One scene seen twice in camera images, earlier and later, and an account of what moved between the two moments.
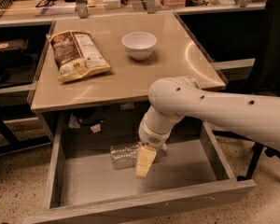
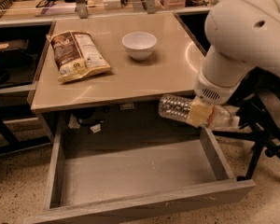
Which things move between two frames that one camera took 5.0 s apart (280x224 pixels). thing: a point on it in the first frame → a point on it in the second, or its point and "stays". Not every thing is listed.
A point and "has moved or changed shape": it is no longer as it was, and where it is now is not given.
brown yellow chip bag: x=77 y=55 stays
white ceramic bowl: x=139 y=45 stays
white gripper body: x=151 y=137 → x=209 y=91
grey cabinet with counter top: x=97 y=71 stays
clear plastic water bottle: x=126 y=156 has moved or changed shape
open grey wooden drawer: x=81 y=185 stays
